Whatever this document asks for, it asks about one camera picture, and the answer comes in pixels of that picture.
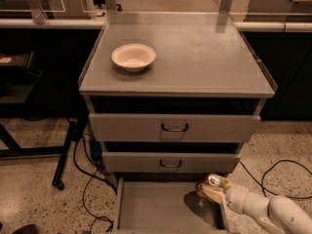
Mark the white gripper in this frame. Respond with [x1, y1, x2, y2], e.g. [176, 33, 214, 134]
[196, 176, 255, 215]

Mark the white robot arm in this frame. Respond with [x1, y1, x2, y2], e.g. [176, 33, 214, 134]
[196, 174, 312, 234]

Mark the grey bottom drawer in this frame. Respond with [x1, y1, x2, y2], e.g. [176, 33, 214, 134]
[113, 178, 228, 234]

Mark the grey drawer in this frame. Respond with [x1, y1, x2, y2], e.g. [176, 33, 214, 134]
[113, 178, 228, 234]
[103, 152, 240, 174]
[89, 113, 260, 143]

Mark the grey drawer cabinet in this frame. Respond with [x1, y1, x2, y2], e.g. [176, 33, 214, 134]
[78, 11, 279, 180]

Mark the grey middle drawer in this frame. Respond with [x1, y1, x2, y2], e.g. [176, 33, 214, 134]
[103, 152, 240, 174]

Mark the grey top drawer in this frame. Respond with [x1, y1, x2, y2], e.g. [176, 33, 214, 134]
[89, 113, 260, 143]

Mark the white paper bowl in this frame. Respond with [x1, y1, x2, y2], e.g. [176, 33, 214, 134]
[111, 44, 156, 72]

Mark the dark shoe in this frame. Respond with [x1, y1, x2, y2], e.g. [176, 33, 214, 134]
[12, 224, 39, 234]

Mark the black floor cable right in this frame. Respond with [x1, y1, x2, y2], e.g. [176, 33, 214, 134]
[239, 159, 312, 201]

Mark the black floor cable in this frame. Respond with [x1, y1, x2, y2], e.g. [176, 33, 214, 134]
[239, 159, 312, 201]
[71, 134, 118, 234]

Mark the black floor cable left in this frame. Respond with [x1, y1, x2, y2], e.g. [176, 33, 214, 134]
[71, 134, 118, 234]

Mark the black table frame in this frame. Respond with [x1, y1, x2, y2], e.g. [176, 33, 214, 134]
[0, 53, 75, 190]

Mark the white horizontal rail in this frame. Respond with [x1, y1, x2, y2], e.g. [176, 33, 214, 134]
[0, 19, 312, 33]

